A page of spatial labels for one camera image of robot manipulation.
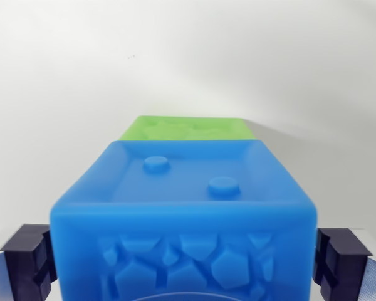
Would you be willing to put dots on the green plastic cube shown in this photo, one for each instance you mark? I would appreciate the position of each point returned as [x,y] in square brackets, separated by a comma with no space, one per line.
[175,130]

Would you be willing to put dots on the black-padded silver gripper right finger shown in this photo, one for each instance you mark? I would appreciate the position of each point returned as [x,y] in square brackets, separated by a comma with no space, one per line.
[344,266]

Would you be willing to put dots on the blue patterned plastic cube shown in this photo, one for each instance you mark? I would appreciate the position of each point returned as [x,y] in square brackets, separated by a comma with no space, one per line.
[181,216]

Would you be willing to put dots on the black-padded silver gripper left finger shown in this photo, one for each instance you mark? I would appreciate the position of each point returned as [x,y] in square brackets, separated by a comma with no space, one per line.
[22,263]

